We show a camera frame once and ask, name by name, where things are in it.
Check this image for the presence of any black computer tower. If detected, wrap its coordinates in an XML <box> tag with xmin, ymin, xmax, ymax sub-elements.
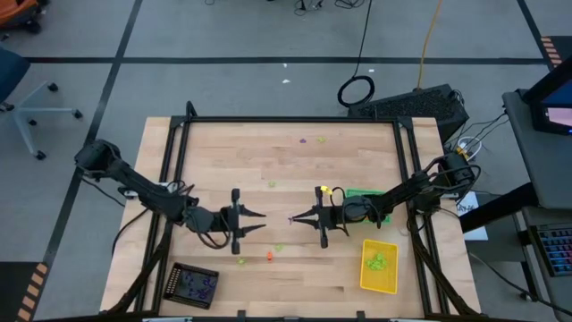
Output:
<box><xmin>347</xmin><ymin>83</ymin><xmax>470</xmax><ymax>144</ymax></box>

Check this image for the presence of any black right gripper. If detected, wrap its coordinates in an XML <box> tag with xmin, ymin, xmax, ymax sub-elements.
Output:
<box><xmin>291</xmin><ymin>185</ymin><xmax>346</xmax><ymax>250</ymax></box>

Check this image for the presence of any orange chair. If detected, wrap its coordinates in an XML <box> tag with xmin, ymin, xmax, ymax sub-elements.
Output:
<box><xmin>0</xmin><ymin>0</ymin><xmax>48</xmax><ymax>35</ymax></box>

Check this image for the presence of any black computer monitor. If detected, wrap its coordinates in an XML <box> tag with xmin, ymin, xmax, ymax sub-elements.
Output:
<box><xmin>521</xmin><ymin>57</ymin><xmax>572</xmax><ymax>137</ymax></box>

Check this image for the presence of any black plastic basket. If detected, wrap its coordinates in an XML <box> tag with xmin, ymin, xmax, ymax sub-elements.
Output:
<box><xmin>163</xmin><ymin>262</ymin><xmax>220</xmax><ymax>309</ymax></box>

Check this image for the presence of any yellow plastic basket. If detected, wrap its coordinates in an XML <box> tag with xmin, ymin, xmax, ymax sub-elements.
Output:
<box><xmin>359</xmin><ymin>239</ymin><xmax>400</xmax><ymax>295</ymax></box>

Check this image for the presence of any yellow cable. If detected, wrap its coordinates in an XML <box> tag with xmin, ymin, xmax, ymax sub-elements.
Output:
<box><xmin>416</xmin><ymin>0</ymin><xmax>444</xmax><ymax>89</ymax></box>

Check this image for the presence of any green plastic basket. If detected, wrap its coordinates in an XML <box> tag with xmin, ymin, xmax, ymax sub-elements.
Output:
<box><xmin>345</xmin><ymin>188</ymin><xmax>392</xmax><ymax>225</ymax></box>

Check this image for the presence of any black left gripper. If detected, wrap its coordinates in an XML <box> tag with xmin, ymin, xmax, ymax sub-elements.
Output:
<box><xmin>184</xmin><ymin>188</ymin><xmax>268</xmax><ymax>256</ymax></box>

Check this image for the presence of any black desk crossbar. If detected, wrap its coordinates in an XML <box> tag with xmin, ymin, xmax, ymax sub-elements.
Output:
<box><xmin>458</xmin><ymin>182</ymin><xmax>540</xmax><ymax>233</ymax></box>

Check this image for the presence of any white cable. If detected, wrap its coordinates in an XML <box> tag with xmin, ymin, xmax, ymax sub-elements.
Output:
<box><xmin>455</xmin><ymin>135</ymin><xmax>484</xmax><ymax>156</ymax></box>

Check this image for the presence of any white paper sheet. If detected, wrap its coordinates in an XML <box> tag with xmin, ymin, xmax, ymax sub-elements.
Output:
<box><xmin>455</xmin><ymin>191</ymin><xmax>490</xmax><ymax>242</ymax></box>

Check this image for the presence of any backlit keyboard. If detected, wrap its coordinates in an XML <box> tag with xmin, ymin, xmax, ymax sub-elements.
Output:
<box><xmin>529</xmin><ymin>223</ymin><xmax>572</xmax><ymax>277</ymax></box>

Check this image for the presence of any grey office chair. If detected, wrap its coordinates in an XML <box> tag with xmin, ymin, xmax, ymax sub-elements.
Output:
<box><xmin>0</xmin><ymin>47</ymin><xmax>84</xmax><ymax>161</ymax></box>

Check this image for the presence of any grey desk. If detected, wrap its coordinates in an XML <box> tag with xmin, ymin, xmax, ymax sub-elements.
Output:
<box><xmin>502</xmin><ymin>89</ymin><xmax>572</xmax><ymax>211</ymax></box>

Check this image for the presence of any black cable bundle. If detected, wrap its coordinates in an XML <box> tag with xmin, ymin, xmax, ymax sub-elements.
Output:
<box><xmin>292</xmin><ymin>0</ymin><xmax>370</xmax><ymax>13</ymax></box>

